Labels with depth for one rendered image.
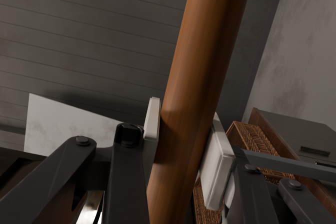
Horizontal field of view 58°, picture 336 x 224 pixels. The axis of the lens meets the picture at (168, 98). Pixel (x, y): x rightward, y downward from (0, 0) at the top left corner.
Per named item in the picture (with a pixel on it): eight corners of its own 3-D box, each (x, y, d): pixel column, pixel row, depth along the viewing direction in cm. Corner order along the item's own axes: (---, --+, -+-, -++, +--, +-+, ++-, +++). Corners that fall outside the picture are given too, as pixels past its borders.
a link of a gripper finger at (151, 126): (145, 197, 14) (129, 194, 14) (152, 138, 21) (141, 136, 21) (158, 140, 13) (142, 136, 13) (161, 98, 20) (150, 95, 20)
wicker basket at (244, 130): (261, 274, 132) (199, 263, 131) (235, 196, 186) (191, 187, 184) (300, 180, 118) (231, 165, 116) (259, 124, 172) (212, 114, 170)
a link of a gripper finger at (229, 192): (239, 191, 12) (310, 206, 12) (221, 141, 17) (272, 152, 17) (229, 222, 13) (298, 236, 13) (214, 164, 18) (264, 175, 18)
